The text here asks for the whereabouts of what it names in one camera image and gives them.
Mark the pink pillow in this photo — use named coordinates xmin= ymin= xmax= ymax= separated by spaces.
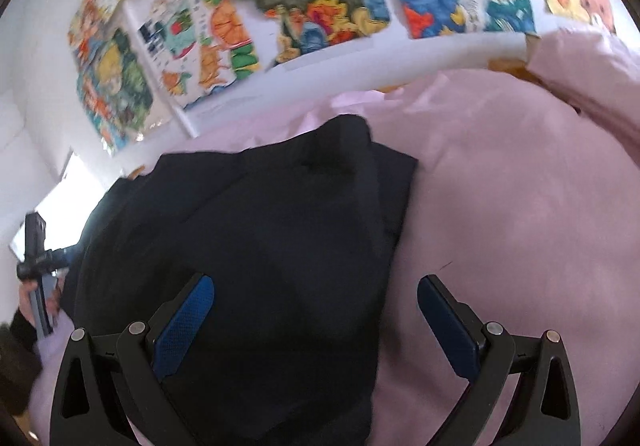
xmin=525 ymin=26 xmax=640 ymax=147

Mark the pink bed sheet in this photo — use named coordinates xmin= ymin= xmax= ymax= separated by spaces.
xmin=30 ymin=28 xmax=640 ymax=446

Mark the person's left hand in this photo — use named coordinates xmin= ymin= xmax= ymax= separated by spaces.
xmin=19 ymin=277 xmax=63 ymax=329

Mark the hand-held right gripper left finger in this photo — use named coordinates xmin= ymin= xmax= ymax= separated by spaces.
xmin=50 ymin=273 xmax=216 ymax=446

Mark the black jacket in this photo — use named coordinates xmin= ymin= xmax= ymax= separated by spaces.
xmin=70 ymin=115 xmax=420 ymax=446

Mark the colourful figure wall poster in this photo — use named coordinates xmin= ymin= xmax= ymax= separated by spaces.
xmin=67 ymin=0 xmax=156 ymax=157

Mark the white cartoon wall poster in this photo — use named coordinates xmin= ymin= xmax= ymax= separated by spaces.
xmin=122 ymin=0 xmax=263 ymax=111

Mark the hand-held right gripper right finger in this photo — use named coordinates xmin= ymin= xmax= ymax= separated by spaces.
xmin=417 ymin=274 xmax=583 ymax=446

